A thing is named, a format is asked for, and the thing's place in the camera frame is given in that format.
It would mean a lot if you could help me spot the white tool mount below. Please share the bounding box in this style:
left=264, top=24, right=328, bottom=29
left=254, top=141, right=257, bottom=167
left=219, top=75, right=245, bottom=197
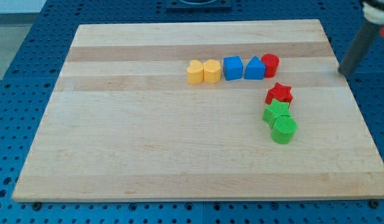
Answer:
left=360, top=0, right=384, bottom=26

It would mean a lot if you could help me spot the grey pusher rod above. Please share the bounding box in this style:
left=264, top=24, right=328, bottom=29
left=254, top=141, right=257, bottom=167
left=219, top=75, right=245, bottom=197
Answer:
left=337, top=20, right=383, bottom=77

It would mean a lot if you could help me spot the blue triangle block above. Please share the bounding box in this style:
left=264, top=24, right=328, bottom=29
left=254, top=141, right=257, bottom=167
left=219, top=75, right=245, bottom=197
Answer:
left=244, top=56, right=266, bottom=80

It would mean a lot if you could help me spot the red cylinder block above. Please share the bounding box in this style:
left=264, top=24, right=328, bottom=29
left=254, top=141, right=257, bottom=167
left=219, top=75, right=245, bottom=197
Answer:
left=261, top=54, right=280, bottom=78

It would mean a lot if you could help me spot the red star block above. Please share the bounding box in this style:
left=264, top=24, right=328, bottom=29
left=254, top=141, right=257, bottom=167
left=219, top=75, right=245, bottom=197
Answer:
left=265, top=83, right=293, bottom=105

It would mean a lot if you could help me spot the green star block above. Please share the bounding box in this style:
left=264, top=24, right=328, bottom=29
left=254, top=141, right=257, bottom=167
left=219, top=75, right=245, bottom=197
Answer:
left=262, top=99, right=291, bottom=129

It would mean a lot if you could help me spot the green cylinder block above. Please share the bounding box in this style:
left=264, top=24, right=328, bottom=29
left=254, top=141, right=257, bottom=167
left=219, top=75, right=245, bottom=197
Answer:
left=271, top=116, right=297, bottom=144

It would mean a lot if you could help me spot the blue cube block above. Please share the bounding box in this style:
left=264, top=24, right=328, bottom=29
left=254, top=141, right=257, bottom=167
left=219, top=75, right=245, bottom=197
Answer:
left=223, top=56, right=243, bottom=81

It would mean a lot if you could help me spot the yellow hexagon block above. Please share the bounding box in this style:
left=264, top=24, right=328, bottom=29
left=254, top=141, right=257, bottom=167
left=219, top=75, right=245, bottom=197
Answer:
left=203, top=59, right=222, bottom=83

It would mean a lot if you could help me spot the yellow heart block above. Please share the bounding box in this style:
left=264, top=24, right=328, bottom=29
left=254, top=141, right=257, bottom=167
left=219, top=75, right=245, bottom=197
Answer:
left=186, top=60, right=204, bottom=84

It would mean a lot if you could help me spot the wooden board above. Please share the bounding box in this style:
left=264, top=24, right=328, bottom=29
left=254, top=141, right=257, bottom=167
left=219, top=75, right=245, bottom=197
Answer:
left=12, top=20, right=384, bottom=202

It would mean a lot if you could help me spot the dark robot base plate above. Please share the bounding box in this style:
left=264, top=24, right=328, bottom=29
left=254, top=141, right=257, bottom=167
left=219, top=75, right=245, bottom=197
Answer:
left=163, top=0, right=233, bottom=12

